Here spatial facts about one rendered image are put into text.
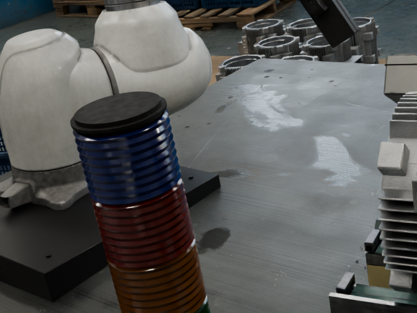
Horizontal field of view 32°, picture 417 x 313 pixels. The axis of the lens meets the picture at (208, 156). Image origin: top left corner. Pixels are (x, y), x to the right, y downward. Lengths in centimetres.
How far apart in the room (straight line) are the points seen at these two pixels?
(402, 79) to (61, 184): 63
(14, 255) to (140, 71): 39
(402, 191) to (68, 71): 72
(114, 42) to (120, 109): 85
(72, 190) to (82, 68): 21
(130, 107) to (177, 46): 87
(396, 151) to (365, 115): 88
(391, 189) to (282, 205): 56
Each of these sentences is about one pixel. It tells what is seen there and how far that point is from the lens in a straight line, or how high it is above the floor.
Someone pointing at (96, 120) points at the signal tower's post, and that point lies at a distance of 44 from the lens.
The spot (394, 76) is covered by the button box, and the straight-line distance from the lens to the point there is 92.
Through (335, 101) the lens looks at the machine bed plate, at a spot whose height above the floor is 80.
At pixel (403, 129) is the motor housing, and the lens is 67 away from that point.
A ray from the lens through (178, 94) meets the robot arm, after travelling 133.
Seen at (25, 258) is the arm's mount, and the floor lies 85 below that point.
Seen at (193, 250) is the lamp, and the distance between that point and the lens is 48.
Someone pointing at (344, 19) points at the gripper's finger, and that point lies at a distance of 75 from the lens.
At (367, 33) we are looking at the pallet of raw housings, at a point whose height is 52.
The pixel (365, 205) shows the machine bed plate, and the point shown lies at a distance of 118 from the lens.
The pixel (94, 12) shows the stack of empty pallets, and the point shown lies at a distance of 756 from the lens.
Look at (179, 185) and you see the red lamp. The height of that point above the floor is 116.
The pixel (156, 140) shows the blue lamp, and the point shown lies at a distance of 44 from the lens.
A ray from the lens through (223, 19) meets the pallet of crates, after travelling 595.
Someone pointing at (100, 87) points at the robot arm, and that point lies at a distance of 126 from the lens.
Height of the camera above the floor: 135
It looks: 22 degrees down
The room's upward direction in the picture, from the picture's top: 11 degrees counter-clockwise
